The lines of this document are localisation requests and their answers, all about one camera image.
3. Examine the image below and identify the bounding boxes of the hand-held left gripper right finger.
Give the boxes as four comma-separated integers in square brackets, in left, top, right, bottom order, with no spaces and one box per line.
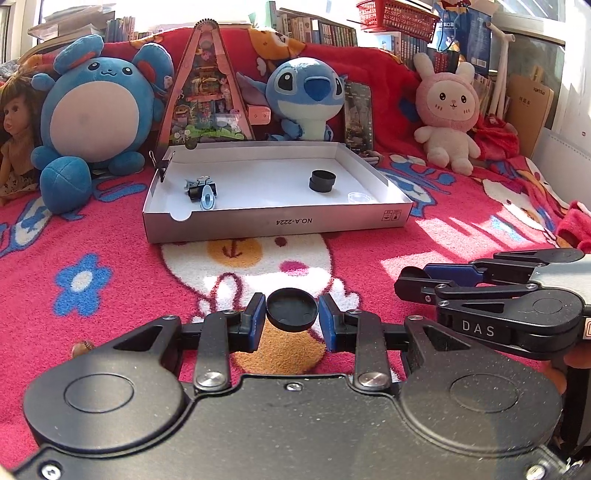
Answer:
[318,294,481,393]

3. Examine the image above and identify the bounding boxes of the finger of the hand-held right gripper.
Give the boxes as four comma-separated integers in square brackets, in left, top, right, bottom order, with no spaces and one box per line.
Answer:
[424,248,585,285]
[394,267,542,318]

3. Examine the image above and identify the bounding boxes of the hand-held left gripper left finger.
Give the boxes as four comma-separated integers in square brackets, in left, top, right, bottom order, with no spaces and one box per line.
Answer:
[111,292,267,393]

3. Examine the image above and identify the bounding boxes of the white cardboard box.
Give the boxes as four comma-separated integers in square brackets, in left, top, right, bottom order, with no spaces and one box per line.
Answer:
[142,141,413,244]

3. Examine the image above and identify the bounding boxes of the person's right hand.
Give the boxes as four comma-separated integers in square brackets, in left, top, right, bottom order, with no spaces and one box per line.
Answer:
[549,344,591,396]

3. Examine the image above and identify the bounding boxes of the red fleece cloth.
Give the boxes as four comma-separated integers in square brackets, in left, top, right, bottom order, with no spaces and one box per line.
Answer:
[556,200,591,252]

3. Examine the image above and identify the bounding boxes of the red crumpled cloth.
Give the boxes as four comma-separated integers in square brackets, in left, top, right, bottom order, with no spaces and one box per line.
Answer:
[471,113,520,160]

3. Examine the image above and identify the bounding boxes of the white panel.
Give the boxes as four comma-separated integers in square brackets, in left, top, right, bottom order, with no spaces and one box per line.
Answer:
[531,127,591,204]

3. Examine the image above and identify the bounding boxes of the red printed blanket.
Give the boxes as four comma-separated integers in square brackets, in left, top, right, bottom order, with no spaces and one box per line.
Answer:
[0,25,591,457]

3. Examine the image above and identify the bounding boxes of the pink bunny plush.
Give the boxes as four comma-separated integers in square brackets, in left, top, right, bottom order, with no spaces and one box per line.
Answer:
[412,52,482,176]

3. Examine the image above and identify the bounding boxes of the black smartphone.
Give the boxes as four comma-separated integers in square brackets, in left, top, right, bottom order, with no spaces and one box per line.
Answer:
[344,80,374,155]

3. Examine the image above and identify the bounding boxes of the white plastic pipes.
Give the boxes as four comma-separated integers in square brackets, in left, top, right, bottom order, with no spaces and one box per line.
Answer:
[485,23,515,116]

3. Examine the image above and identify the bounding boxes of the blue alien plush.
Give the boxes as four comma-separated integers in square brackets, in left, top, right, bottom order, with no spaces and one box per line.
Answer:
[236,58,347,141]

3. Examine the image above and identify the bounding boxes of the blue paper bag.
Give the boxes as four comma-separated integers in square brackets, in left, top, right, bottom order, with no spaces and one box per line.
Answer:
[431,0,492,77]

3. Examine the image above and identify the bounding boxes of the pink triangular diorama house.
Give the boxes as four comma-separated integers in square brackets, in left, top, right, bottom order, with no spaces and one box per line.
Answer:
[158,18,256,151]

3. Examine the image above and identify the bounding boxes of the red plastic basket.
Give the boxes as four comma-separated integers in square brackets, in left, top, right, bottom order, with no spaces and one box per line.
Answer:
[355,0,440,41]

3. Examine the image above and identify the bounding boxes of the blue round mouse plush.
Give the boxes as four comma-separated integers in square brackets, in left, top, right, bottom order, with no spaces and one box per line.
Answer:
[31,34,175,214]

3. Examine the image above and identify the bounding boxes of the row of books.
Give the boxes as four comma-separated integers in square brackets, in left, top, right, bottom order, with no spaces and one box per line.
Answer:
[265,2,444,70]

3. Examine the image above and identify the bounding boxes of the brown-haired doll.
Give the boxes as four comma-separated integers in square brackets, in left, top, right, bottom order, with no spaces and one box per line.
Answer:
[0,69,47,206]

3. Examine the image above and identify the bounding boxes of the stack of papers and books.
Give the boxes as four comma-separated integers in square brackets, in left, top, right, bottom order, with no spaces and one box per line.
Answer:
[28,4,137,47]

